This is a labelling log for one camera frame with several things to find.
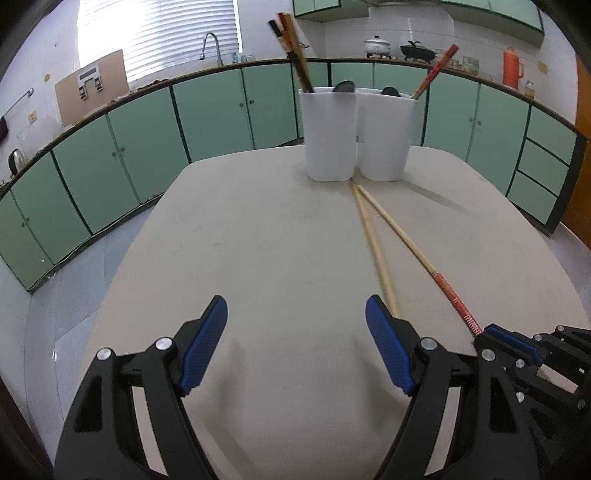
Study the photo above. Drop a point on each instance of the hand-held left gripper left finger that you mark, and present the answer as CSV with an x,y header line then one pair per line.
x,y
205,341

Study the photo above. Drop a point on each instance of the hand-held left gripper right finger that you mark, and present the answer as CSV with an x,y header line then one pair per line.
x,y
388,346

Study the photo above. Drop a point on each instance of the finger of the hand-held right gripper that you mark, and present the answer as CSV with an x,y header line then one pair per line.
x,y
545,387
512,341

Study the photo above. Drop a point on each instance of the plain wooden chopstick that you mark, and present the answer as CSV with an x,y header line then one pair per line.
x,y
374,244
292,27

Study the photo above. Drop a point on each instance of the white plastic utensil holder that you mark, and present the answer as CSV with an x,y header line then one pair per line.
x,y
385,138
328,138

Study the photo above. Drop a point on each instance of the row of green cabinet doors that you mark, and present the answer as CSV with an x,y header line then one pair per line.
x,y
138,138

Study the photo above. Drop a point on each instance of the brown wooden door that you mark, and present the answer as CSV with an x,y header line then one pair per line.
x,y
584,115

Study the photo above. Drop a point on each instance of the glass jar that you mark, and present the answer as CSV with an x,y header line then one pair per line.
x,y
529,91

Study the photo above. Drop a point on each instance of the black spoon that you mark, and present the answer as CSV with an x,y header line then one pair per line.
x,y
390,91
344,86

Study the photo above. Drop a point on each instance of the metal kettle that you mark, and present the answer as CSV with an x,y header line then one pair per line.
x,y
16,161

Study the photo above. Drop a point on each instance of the orange thermos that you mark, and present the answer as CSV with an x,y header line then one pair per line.
x,y
511,69

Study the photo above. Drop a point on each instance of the brown cardboard board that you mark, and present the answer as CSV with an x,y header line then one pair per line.
x,y
111,74

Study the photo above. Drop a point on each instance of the metal kitchen faucet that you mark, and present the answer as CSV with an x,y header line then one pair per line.
x,y
219,55

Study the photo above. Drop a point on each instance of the dark hanging cloth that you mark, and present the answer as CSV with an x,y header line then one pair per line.
x,y
2,128

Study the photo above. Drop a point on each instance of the black wok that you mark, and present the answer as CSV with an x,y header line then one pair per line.
x,y
418,50

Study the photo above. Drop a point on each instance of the white lidded pot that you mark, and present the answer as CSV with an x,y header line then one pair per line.
x,y
377,46

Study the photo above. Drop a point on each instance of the white window blinds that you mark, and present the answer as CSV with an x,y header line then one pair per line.
x,y
161,32

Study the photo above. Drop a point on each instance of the metal towel rail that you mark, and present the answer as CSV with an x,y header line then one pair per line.
x,y
21,99

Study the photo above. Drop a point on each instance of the green upper wall cabinets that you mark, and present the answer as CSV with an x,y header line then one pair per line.
x,y
508,11

